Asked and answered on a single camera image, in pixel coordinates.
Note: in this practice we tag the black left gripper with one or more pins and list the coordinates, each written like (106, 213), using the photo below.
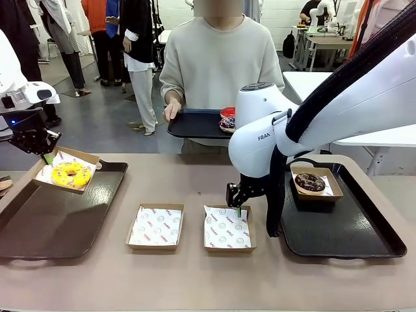
(26, 122)

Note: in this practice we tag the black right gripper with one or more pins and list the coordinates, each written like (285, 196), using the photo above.
(255, 187)

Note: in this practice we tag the white printed paper liner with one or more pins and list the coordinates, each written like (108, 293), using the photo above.
(224, 230)
(156, 227)
(63, 157)
(328, 188)

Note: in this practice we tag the yellow glazed sprinkled donut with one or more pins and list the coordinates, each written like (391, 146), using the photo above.
(61, 177)

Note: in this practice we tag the kraft paper food box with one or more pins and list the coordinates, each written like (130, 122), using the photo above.
(156, 248)
(336, 193)
(92, 159)
(227, 250)

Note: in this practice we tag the chocolate glazed sprinkled donut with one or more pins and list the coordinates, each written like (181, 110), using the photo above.
(302, 185)

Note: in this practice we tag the dark donut with white drizzle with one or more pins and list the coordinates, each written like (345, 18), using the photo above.
(227, 125)

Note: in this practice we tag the red glazed donut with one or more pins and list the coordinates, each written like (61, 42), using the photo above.
(227, 112)

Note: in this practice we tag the person's right forearm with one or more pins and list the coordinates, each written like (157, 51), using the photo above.
(173, 97)

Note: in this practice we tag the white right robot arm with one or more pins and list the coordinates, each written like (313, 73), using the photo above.
(357, 104)

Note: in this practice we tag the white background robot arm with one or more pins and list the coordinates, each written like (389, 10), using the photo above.
(320, 14)

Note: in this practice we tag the brown plastic serving tray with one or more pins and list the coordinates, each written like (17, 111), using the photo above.
(58, 221)

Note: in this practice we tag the black plastic serving tray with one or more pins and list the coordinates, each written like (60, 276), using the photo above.
(341, 227)

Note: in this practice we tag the person's right hand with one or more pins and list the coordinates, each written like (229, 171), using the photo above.
(171, 112)

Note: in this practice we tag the tan brown donut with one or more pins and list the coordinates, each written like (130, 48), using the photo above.
(5, 185)

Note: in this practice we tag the person in white shirt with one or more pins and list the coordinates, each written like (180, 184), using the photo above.
(65, 39)

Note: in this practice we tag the person in dark clothes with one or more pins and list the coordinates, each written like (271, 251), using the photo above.
(22, 32)

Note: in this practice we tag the person in beige sweater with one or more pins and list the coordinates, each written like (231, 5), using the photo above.
(217, 65)

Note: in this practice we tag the person in orange top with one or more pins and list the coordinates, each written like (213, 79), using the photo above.
(96, 19)

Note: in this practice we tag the person in black jacket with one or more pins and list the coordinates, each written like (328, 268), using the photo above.
(139, 48)

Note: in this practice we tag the large white table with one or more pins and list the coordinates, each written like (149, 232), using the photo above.
(373, 139)

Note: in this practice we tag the black backpack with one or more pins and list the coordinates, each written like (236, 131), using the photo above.
(288, 44)

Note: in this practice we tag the white height-adjustable desk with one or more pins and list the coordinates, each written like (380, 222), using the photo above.
(164, 35)

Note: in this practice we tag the grey workbench table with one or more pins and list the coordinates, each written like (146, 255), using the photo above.
(325, 45)

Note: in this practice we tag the person in black top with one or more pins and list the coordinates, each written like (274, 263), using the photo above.
(308, 11)

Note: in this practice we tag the orange hanging garment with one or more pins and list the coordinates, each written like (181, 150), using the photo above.
(360, 26)

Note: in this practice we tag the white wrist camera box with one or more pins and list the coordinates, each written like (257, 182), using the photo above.
(42, 93)

